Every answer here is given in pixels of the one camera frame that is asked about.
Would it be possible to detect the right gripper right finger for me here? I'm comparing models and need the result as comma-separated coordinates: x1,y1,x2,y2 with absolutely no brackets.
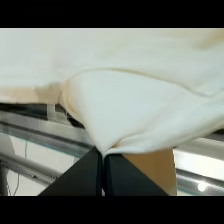
103,152,169,197

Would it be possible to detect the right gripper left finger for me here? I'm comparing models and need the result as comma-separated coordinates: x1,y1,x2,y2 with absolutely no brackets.
37,146,104,197

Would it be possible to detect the cream white shirt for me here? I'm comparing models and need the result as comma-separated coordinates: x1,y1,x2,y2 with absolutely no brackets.
0,27,224,197

